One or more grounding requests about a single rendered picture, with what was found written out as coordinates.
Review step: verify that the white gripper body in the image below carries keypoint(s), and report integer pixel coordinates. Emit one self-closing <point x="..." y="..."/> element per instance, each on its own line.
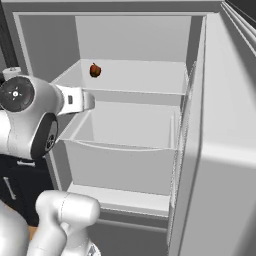
<point x="88" y="100"/>

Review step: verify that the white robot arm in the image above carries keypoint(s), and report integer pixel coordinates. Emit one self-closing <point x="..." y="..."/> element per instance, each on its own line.
<point x="23" y="126"/>

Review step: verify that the grey fridge shelf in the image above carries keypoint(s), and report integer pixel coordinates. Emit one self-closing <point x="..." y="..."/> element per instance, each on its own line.
<point x="140" y="78"/>

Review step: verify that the grey fridge drawer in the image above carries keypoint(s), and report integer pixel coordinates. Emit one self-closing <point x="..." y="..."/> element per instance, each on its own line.
<point x="123" y="166"/>

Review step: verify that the grey fridge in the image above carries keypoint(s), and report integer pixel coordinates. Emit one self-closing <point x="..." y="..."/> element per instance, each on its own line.
<point x="133" y="36"/>

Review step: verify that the black cupboard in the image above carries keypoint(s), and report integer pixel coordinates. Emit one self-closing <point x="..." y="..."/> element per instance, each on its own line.
<point x="23" y="186"/>

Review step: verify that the grey fridge door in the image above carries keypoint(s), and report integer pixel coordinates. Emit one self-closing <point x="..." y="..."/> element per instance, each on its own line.
<point x="226" y="133"/>

